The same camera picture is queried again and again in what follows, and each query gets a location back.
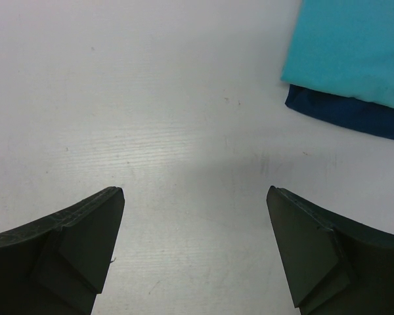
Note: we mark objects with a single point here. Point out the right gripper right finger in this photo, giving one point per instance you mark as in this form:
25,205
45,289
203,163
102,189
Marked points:
333,265

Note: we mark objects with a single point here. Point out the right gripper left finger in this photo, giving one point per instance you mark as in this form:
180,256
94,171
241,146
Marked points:
58,264

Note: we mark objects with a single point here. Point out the dark blue folded t-shirt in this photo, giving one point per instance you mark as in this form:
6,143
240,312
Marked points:
349,113

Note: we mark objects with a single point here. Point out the turquoise folded t-shirt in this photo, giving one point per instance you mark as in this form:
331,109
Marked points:
344,48

